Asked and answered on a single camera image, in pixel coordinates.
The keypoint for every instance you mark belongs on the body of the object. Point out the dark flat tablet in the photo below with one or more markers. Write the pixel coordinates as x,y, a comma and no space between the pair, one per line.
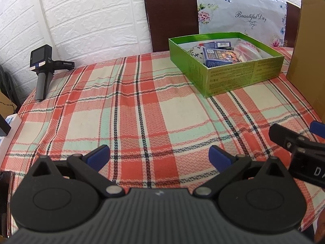
5,203

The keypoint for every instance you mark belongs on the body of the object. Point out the plaid cloth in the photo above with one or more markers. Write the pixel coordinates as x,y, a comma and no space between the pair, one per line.
152,111

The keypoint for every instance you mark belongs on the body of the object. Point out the green cardboard box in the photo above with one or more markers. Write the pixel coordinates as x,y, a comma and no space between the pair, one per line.
228,78

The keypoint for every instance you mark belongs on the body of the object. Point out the brown chair back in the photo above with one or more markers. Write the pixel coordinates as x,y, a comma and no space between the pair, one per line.
172,15

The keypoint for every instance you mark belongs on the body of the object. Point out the black block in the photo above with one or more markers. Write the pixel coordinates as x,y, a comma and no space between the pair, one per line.
4,127

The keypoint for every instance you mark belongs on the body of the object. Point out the tree print fabric pouch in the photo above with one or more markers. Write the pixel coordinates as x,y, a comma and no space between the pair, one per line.
195,52

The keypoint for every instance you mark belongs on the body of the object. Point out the blue card box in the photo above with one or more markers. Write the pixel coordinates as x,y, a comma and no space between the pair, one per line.
221,57
218,45

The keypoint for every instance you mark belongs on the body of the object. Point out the floral white plastic bag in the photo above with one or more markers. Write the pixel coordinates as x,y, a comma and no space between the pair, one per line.
241,15

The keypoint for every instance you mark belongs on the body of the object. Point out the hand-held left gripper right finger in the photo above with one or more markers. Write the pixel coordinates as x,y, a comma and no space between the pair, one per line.
219,157

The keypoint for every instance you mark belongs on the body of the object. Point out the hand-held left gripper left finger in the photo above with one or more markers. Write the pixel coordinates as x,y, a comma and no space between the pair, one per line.
97,156

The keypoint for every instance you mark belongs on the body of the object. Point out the white blue box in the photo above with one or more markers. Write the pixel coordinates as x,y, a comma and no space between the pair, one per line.
14,125

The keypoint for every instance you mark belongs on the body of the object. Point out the person's right forearm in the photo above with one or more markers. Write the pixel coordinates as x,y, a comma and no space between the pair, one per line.
320,233

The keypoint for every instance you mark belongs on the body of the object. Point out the handheld camera on grip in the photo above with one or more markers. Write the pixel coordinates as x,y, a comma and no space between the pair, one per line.
40,57

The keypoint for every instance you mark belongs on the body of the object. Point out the black round discs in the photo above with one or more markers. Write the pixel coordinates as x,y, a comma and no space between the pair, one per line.
7,86

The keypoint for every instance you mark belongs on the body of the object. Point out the white pink plastic bag pack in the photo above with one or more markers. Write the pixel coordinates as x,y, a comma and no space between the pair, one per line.
247,49

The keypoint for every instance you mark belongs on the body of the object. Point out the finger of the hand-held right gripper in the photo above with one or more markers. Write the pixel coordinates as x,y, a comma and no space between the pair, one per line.
281,134
317,127

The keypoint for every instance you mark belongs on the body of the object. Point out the brown cardboard sheet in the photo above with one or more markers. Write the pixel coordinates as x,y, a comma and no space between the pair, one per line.
309,56

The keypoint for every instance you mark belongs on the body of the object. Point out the small cardboard box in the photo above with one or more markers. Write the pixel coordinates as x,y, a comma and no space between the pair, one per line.
5,104

